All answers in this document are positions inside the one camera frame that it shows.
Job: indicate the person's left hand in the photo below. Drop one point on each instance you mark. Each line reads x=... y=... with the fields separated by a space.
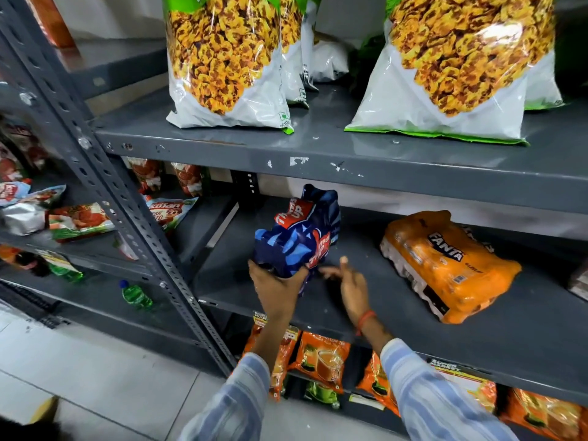
x=278 y=293

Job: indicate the person's right hand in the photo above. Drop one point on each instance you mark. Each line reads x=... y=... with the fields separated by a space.
x=356 y=296

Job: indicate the person's right thumb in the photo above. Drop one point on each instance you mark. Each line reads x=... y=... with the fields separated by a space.
x=331 y=272

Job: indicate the person's left thumb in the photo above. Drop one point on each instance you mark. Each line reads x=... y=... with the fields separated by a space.
x=301 y=276

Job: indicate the blue shrink-wrapped can pack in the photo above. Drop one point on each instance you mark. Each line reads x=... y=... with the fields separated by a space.
x=298 y=234

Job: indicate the person's left forearm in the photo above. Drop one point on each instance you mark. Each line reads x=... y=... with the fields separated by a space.
x=248 y=390

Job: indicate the person's right forearm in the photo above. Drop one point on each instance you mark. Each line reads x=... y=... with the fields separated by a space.
x=427 y=390

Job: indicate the red thread wrist band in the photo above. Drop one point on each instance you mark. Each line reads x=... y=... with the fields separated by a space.
x=364 y=320

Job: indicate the orange tea packet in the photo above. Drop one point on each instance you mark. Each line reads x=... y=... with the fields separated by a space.
x=379 y=381
x=546 y=413
x=475 y=383
x=321 y=360
x=285 y=351

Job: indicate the orange shrink-wrapped can pack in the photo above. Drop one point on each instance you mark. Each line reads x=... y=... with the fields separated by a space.
x=452 y=266

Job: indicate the grey metal shelf rack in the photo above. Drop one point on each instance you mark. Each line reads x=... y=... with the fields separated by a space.
x=105 y=300
x=413 y=174

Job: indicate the white shelf label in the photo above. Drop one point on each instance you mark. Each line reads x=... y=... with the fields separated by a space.
x=366 y=402

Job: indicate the small green drink bottle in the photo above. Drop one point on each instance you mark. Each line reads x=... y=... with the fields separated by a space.
x=136 y=296

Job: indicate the white plastic bag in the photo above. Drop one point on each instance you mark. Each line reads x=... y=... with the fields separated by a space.
x=328 y=59

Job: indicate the dark green snack bag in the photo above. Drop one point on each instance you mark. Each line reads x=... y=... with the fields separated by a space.
x=370 y=59

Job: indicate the group of red white packets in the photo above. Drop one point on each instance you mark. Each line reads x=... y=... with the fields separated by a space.
x=80 y=219

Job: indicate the green drink bottle with label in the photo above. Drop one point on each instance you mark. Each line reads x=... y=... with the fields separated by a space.
x=62 y=268

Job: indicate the dark cola bottle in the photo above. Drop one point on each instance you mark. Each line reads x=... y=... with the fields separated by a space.
x=27 y=260

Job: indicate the yellow cardboard piece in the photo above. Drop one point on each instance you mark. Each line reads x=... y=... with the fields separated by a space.
x=45 y=409

